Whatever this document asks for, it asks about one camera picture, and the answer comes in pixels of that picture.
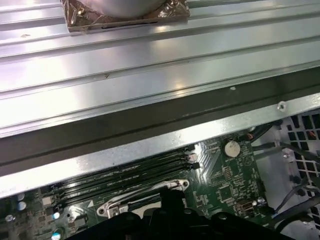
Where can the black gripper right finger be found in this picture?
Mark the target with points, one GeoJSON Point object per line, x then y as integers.
{"type": "Point", "coordinates": [205, 227]}

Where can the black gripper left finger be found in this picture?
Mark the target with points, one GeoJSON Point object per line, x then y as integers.
{"type": "Point", "coordinates": [140, 227]}

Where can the CPU socket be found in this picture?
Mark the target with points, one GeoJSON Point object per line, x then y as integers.
{"type": "Point", "coordinates": [117, 212]}

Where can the green motherboard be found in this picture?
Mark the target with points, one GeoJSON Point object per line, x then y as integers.
{"type": "Point", "coordinates": [225, 180]}

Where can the round coin battery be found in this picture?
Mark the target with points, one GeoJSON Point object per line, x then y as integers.
{"type": "Point", "coordinates": [232, 148]}

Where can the small blue-top capacitor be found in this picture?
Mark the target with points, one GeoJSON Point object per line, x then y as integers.
{"type": "Point", "coordinates": [56, 215]}
{"type": "Point", "coordinates": [22, 206]}
{"type": "Point", "coordinates": [57, 235]}
{"type": "Point", "coordinates": [22, 197]}
{"type": "Point", "coordinates": [8, 218]}

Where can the open grey PC case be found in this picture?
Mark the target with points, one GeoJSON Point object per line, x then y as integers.
{"type": "Point", "coordinates": [150, 130]}

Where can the square brown base plate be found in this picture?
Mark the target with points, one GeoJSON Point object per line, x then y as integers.
{"type": "Point", "coordinates": [82, 23]}

